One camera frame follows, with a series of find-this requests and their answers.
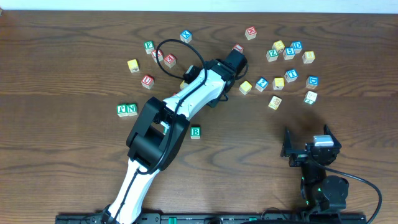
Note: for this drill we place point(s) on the blue D block right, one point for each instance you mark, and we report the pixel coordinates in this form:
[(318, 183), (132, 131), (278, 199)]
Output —
[(312, 82)]

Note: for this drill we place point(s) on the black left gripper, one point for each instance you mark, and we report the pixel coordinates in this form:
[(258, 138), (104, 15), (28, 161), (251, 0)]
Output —
[(218, 101)]

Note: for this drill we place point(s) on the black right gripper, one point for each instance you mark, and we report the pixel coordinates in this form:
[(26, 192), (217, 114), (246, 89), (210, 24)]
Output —
[(306, 149)]

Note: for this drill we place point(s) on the blue X block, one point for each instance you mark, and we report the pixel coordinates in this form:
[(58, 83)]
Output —
[(186, 36)]

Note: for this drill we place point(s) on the blue 5 block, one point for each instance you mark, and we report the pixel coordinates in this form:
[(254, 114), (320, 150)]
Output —
[(288, 53)]

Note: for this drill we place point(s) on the green N block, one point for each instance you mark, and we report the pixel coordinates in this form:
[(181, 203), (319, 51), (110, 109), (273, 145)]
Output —
[(131, 109)]

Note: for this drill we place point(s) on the green R block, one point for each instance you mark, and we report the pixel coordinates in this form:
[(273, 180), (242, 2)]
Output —
[(165, 130)]

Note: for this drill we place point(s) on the blue d block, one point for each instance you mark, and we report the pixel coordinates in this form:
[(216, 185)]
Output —
[(312, 82), (297, 46)]

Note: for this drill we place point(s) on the green J block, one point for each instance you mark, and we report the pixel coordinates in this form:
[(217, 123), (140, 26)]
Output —
[(122, 110)]

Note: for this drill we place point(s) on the green F block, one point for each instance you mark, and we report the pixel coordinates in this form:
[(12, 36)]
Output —
[(149, 46)]

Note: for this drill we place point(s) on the green Z block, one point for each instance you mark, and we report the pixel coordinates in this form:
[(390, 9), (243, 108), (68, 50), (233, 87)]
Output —
[(272, 55)]

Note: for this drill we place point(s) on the blue 2 block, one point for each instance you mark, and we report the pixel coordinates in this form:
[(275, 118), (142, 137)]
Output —
[(261, 84)]

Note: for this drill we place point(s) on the green 7 block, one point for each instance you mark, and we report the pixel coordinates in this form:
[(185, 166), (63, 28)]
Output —
[(310, 97)]

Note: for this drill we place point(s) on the yellow 8 block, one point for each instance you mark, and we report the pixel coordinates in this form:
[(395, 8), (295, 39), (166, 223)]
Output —
[(308, 57)]

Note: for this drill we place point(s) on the green B block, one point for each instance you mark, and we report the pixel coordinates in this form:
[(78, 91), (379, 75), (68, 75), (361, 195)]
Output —
[(195, 132)]

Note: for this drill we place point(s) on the red block top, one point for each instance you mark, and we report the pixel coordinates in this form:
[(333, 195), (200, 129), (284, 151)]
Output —
[(250, 33)]

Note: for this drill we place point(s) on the red I block upper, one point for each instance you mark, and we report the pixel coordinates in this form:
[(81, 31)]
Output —
[(238, 47)]

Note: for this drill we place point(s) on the red U block left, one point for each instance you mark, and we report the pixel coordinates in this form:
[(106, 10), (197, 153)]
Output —
[(147, 82)]

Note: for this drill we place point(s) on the blue D block upper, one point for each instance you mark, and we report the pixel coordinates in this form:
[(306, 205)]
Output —
[(297, 46)]

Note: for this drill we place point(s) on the yellow block upper right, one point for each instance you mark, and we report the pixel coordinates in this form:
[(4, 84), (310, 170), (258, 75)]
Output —
[(278, 46)]

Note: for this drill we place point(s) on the red X block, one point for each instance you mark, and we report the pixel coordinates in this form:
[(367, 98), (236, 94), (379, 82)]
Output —
[(157, 55)]

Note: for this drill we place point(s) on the yellow hammer picture block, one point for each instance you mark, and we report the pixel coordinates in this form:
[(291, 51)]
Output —
[(278, 83)]

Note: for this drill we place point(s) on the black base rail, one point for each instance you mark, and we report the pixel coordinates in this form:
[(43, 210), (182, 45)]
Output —
[(269, 217)]

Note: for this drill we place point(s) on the blue T block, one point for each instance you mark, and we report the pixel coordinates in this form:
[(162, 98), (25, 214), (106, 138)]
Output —
[(291, 75)]

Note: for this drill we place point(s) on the yellow snail picture block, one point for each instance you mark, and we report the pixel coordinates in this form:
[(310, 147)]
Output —
[(275, 102)]

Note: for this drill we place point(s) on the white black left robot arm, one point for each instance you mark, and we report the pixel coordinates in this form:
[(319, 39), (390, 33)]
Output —
[(159, 131)]

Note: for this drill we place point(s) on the yellow S block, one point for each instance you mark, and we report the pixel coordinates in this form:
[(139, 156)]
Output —
[(245, 87)]

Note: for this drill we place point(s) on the yellow block far left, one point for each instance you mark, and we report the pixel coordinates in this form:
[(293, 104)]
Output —
[(133, 65)]

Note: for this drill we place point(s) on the red E block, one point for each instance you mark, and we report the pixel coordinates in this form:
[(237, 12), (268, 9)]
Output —
[(170, 60)]

